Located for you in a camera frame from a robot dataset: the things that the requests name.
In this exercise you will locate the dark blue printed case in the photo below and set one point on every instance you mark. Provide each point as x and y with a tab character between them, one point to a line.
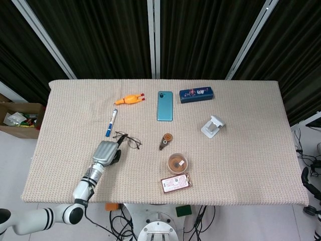
196	95

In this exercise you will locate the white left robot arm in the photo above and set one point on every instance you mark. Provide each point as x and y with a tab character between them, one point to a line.
82	188

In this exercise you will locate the brown correction tape dispenser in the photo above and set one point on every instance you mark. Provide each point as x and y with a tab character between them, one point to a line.
166	139

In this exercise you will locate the thin wire-frame eyeglasses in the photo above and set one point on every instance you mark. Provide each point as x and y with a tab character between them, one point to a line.
134	142

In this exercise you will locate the black caster wheel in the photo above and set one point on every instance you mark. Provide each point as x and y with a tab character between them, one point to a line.
309	210

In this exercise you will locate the green block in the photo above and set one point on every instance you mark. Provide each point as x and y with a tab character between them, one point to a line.
183	211

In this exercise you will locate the colourful small toys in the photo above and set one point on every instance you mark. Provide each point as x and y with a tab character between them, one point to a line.
28	121

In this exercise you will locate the teal smartphone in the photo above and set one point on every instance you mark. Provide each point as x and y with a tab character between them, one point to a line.
165	106

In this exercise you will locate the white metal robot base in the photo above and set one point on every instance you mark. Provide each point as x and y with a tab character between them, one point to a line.
155	226

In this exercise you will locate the clear plastic bag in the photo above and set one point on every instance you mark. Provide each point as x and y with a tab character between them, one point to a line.
13	118

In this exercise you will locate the dark curtain panel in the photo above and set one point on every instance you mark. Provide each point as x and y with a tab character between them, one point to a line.
100	37
296	55
22	57
205	37

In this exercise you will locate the brown cardboard box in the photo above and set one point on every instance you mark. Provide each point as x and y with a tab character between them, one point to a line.
22	131

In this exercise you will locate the orange rubber chicken toy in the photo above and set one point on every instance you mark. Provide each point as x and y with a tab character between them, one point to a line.
130	99

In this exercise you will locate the orange block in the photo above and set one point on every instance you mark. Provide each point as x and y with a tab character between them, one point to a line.
111	207

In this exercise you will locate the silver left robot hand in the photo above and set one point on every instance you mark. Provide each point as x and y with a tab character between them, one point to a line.
105	153

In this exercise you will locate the grey metal pole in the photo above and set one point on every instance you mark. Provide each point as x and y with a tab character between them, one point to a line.
250	40
42	35
153	37

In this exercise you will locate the beige woven tablecloth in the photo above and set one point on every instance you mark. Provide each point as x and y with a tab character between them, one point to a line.
238	163

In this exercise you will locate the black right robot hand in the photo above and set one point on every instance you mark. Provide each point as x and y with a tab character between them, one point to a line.
305	178

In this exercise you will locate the white folding phone stand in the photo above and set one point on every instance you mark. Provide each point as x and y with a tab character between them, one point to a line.
209	129

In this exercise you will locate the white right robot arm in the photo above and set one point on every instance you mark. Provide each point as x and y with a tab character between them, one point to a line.
318	226

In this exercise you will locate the blue and white marker pen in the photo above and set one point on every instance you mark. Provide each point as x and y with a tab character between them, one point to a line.
110	124

